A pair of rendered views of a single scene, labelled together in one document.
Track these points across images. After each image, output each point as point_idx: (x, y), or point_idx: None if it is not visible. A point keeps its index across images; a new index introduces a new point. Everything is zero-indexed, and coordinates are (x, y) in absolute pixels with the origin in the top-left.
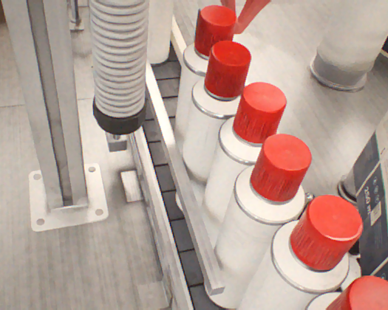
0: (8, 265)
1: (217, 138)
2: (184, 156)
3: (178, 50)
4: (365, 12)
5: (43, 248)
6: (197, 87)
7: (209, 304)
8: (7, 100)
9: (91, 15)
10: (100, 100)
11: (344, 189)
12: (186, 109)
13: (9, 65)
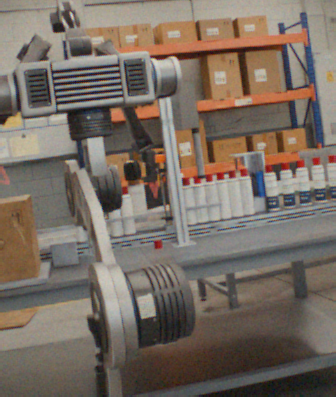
0: (206, 243)
1: (197, 187)
2: (190, 205)
3: (135, 225)
4: (143, 196)
5: (201, 242)
6: (185, 187)
7: (219, 220)
8: (140, 254)
9: (200, 159)
10: (203, 172)
11: None
12: None
13: (120, 257)
